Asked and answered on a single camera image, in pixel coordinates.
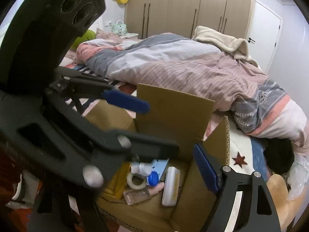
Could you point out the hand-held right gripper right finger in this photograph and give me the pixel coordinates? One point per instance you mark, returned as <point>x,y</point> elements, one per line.
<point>208,171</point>

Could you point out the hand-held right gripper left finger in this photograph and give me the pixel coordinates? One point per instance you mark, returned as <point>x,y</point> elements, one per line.
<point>43,215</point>

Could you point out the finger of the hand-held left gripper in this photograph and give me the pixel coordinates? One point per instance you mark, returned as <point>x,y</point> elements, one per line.
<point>149,147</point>
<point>125,101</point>

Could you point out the clear tape roll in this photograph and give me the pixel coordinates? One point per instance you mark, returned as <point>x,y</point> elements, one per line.
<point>131,185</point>

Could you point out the cream rectangular case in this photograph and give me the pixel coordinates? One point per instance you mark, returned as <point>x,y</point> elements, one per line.
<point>170,188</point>

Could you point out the brown cardboard box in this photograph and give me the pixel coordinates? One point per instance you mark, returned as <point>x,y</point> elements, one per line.
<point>173,106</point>

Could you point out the clear bottle with pink cap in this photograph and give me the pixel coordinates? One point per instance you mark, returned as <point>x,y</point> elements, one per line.
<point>137,195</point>

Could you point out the green round pillow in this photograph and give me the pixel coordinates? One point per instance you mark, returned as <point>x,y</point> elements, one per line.
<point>84,37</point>

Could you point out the pink grey striped quilt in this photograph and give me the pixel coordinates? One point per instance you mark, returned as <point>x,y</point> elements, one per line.
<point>181,70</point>

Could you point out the white nightstand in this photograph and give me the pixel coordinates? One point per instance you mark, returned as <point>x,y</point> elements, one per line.
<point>130,35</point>

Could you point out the pink patterned pillow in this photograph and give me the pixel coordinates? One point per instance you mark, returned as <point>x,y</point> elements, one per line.
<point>106,34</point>

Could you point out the dark cloth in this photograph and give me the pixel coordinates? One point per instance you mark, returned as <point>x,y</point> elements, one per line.
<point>277,154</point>

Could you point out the mint green bag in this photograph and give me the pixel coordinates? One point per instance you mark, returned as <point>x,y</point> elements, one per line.
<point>120,27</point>

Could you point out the clear plastic bag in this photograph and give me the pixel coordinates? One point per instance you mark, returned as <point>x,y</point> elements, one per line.
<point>299,176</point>

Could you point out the beige wooden wardrobe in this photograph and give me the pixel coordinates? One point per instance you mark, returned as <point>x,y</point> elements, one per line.
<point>173,4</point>

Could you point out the cream fleece blanket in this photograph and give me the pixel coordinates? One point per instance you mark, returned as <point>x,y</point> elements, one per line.
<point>217,38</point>

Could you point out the white door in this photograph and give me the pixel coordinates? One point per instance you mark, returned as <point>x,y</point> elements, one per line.
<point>265,29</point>

